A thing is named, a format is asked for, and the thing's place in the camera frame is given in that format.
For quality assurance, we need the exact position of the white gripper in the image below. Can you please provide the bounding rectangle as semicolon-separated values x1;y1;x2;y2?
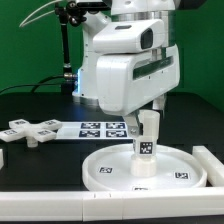
96;45;180;137

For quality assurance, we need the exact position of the white round table top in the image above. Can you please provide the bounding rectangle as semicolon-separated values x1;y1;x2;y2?
82;144;207;191

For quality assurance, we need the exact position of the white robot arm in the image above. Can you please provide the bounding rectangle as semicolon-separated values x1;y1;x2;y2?
73;0;207;137

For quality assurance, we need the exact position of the white marker sheet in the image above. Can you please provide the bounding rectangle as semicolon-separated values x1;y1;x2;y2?
57;122;129;140

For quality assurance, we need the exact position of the white cross-shaped table base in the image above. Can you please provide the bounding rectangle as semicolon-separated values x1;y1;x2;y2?
0;119;62;148

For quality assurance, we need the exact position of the white left fence block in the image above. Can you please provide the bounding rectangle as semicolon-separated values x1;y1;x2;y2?
0;149;4;170

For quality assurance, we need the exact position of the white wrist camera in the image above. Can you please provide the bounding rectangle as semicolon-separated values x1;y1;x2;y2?
93;19;165;54

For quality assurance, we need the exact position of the white right fence rail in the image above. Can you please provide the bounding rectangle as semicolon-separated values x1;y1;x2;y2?
192;146;224;187

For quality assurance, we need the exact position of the white fence rail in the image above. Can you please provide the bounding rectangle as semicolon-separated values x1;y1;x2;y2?
192;146;224;187
0;187;224;221

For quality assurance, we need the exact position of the white front fence rail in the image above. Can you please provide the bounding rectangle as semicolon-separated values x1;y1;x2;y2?
0;187;224;221

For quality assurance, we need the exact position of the black cable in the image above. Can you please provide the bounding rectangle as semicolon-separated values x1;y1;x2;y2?
0;75;66;95

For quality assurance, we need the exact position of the black camera stand pole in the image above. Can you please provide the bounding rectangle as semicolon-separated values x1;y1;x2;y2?
55;3;76;95

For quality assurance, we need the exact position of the white cable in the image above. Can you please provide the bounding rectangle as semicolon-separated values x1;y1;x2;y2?
19;0;68;28

